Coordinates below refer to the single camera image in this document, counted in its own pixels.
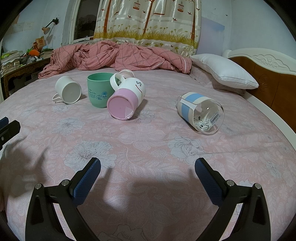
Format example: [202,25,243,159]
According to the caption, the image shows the glass cup blue white sleeve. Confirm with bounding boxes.
[176,92,225,135]

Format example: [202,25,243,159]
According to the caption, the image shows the green plastic cup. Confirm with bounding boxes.
[87,72,115,108]

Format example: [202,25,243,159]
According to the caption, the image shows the pale pink cup behind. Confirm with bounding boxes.
[119,69,135,79]

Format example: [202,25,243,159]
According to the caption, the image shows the cluttered wooden desk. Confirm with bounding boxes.
[1,43,53,100]

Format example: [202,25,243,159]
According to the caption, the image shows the small white mug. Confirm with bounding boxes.
[52,76,82,104]

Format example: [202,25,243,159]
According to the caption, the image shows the orange round object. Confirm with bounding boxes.
[28,49,40,57]

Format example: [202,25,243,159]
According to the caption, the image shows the pink checked quilt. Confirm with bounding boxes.
[38,40,192,79]

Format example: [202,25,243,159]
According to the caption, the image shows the white pink mug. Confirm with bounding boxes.
[107,73,146,121]

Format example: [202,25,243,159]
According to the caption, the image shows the pink floral bed sheet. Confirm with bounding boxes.
[1,70,295,240]

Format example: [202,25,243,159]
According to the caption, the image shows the white brown headboard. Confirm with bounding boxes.
[222,48,295,131]

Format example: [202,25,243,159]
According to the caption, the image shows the white pillow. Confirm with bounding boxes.
[190,54,259,90]

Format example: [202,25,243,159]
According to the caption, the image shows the patterned satin curtain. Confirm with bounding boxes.
[94,0,202,57]

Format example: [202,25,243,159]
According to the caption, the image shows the wall mounted desk lamp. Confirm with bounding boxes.
[42,18,59,35]

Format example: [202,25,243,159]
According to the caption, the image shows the dark window white frame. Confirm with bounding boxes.
[69,0,100,43]

